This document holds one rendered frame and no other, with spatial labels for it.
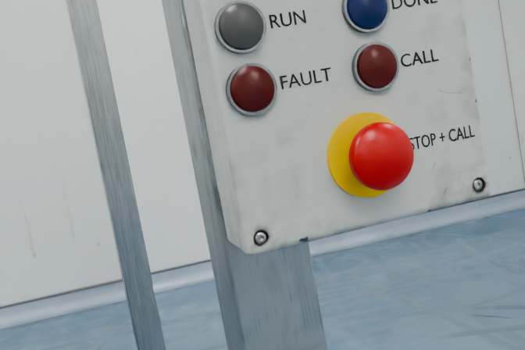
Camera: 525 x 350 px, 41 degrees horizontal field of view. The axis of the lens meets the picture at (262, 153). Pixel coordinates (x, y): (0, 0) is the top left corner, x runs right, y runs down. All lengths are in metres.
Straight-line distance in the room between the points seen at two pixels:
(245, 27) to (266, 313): 0.20
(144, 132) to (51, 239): 0.73
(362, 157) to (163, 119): 3.39
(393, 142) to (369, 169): 0.02
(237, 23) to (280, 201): 0.11
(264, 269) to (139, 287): 1.13
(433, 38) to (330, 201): 0.12
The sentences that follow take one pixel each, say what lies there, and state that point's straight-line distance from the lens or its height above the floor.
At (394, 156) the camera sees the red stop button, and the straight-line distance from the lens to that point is 0.42.
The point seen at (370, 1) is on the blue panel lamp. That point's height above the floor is 1.00.
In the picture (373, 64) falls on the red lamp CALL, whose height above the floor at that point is 0.97.
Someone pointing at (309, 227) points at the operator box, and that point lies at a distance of 0.43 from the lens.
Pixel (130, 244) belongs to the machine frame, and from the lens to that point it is 1.59.
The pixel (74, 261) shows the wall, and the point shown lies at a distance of 3.86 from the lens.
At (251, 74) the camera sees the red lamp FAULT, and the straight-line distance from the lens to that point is 0.41.
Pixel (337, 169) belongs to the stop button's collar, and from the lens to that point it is 0.43.
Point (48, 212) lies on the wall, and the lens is 3.82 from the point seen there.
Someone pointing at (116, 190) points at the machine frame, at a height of 0.80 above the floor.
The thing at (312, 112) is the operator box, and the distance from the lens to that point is 0.43.
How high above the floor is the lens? 0.97
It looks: 5 degrees down
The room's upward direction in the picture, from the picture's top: 10 degrees counter-clockwise
